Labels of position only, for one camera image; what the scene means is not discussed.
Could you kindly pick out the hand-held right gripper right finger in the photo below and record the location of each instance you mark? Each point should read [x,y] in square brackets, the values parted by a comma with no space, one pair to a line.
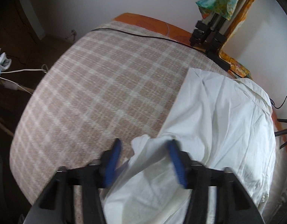
[177,165]

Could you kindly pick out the beige plaid blanket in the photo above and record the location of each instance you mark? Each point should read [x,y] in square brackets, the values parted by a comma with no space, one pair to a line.
[99,93]

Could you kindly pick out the white button shirt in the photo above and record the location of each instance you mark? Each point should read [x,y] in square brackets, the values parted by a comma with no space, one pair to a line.
[215,112]

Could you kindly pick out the colourful patterned cloth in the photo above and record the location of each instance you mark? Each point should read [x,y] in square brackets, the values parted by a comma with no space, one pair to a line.
[218,2]

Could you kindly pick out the orange patterned curtain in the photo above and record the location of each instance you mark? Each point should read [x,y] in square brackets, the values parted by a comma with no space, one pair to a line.
[241,21]

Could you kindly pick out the black mini tripod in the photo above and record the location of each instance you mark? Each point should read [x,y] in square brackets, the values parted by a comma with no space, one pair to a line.
[283,131]

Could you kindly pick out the silver tripod with black clamps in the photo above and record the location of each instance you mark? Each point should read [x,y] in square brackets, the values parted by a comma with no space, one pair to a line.
[205,36]

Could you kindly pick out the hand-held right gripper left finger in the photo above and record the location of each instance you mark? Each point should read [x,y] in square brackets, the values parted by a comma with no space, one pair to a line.
[112,162]

